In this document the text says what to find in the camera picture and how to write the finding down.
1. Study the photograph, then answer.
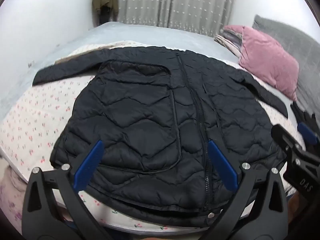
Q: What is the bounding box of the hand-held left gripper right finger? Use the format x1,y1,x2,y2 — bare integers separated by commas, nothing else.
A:
199,140,298,240

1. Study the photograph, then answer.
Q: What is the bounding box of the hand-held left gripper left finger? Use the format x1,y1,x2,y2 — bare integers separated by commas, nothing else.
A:
21,140,113,240

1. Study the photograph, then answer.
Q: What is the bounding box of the purple floral cloth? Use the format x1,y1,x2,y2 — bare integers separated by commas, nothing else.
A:
0,165,33,230

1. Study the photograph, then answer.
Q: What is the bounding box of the dark cloth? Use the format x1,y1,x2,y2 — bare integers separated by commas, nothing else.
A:
291,102,317,130

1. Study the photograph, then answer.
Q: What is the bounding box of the cherry print bed sheet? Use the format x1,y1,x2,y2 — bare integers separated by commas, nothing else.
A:
0,40,308,233

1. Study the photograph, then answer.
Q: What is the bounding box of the black quilted jacket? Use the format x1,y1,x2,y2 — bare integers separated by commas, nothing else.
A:
32,45,289,217

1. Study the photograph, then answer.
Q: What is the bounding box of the olive hanging jacket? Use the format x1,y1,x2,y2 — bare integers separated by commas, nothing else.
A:
92,0,119,27

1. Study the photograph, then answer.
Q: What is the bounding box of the stack of folded blankets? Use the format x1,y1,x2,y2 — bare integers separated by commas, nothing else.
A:
214,29,244,58

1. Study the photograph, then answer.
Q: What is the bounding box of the pink velvet pillow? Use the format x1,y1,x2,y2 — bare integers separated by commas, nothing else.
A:
224,25,300,102

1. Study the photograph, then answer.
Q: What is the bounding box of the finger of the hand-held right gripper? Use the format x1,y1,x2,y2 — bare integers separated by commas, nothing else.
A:
297,122,319,144
271,124,320,198

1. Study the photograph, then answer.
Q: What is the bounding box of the grey pillow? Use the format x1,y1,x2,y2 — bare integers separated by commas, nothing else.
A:
252,14,320,120

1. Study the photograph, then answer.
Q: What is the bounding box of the grey patterned curtain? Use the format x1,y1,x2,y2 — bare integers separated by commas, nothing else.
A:
116,0,237,30

